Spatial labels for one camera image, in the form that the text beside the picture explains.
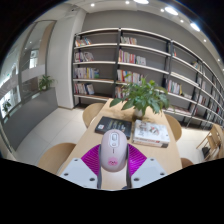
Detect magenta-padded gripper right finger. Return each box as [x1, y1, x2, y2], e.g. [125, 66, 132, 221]
[125, 143, 168, 189]

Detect white-cover book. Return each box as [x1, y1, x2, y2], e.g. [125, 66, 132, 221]
[132, 119, 171, 146]

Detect small green potted plant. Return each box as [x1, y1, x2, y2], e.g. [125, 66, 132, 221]
[37, 74, 56, 93]

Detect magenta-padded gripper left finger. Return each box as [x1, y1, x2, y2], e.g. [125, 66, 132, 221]
[60, 143, 103, 190]

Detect tan round-backed chair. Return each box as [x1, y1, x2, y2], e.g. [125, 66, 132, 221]
[82, 102, 106, 129]
[37, 142, 77, 175]
[164, 113, 183, 142]
[180, 157, 194, 169]

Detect grey bookshelf unit with books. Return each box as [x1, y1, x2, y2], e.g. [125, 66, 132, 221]
[71, 27, 224, 129]

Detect thick red-lettered book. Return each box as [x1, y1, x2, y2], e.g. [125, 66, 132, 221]
[132, 138, 169, 149]

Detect green plant in white pot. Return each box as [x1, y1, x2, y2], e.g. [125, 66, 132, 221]
[109, 75, 171, 119]

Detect pink computer mouse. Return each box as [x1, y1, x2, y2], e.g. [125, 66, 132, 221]
[99, 129, 129, 173]

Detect round ceiling lights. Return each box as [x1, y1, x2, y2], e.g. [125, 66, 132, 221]
[89, 0, 201, 33]

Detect slatted wooden chair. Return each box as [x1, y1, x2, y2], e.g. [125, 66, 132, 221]
[196, 123, 224, 161]

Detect black hardcover book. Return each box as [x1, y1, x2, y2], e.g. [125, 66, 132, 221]
[94, 115, 133, 140]

